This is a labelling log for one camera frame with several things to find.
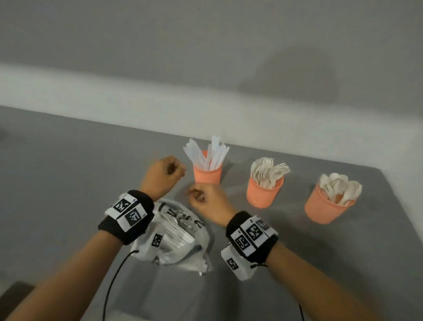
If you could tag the person's right hand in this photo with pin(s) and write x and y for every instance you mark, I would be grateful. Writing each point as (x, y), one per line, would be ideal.
(213, 200)

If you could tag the person's left hand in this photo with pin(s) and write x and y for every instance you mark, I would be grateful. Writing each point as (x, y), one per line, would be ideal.
(158, 177)

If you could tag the person's right fingers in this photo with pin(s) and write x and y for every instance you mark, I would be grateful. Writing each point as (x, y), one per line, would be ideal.
(197, 194)

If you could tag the person's left fingers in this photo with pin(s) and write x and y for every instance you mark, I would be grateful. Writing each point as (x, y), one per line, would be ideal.
(176, 167)

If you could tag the person's left forearm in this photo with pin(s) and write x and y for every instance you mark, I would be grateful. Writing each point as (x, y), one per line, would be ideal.
(70, 275)

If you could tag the person's right forearm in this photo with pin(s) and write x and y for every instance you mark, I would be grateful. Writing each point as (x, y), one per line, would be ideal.
(317, 293)

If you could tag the orange plastic cup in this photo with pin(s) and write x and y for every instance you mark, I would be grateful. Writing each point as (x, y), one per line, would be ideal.
(207, 175)
(323, 207)
(262, 194)

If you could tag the bunch of white plastic knives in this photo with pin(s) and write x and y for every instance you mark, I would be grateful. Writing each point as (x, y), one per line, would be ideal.
(206, 155)

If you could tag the white plastic bag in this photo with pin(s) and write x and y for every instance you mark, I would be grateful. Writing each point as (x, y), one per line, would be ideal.
(176, 241)

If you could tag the black wristband with marker tags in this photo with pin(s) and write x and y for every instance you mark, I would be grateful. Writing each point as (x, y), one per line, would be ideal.
(251, 239)
(127, 216)

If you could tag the bunch of white plastic forks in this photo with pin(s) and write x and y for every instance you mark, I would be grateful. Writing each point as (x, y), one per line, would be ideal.
(267, 173)

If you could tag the bunch of white plastic spoons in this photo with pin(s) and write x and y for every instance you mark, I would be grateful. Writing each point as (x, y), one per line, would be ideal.
(341, 190)

